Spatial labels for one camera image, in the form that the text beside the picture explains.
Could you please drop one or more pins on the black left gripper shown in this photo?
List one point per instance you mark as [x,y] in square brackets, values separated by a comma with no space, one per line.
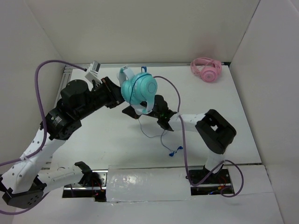
[113,91]

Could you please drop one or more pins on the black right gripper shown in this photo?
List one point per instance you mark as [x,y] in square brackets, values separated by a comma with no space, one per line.
[130,111]

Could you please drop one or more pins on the teal headphones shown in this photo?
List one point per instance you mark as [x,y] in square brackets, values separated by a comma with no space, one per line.
[138,90]

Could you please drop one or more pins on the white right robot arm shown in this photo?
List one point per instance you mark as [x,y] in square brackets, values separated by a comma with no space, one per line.
[215,131]

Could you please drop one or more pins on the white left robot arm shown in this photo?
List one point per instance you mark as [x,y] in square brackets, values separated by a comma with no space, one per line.
[23,184]

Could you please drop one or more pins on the pink headphones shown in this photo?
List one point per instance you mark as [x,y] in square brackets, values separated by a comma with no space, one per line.
[206,69]

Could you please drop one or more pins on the white taped cover plate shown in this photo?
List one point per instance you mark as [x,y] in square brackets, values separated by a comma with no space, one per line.
[147,185]

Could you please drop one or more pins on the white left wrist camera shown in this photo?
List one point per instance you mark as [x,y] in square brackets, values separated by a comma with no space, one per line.
[92,72]

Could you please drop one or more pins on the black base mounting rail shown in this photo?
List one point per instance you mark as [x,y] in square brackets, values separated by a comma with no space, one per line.
[220,184]

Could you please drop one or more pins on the aluminium table edge rail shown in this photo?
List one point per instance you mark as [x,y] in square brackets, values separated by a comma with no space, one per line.
[67,72]

